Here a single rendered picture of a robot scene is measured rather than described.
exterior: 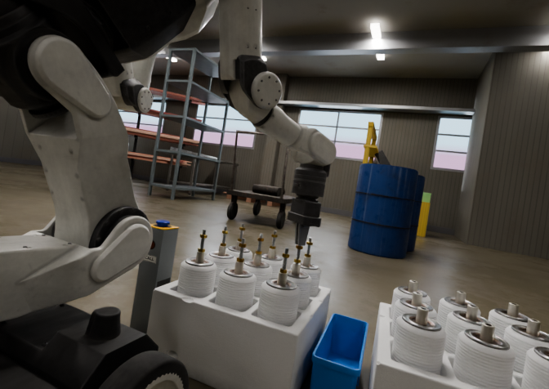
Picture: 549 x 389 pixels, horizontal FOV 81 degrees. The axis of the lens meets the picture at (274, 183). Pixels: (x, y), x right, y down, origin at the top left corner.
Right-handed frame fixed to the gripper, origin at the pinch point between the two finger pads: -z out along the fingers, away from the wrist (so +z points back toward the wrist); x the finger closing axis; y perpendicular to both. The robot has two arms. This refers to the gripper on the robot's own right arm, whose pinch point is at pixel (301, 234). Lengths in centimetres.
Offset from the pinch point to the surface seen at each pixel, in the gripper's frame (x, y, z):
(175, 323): -3.4, -30.0, -24.9
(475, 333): 37.3, 21.1, -11.1
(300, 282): 4.5, -0.9, -12.0
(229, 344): 7.7, -19.5, -25.3
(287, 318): 12.9, -8.2, -17.5
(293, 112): -612, 309, 189
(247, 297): 3.9, -14.9, -16.1
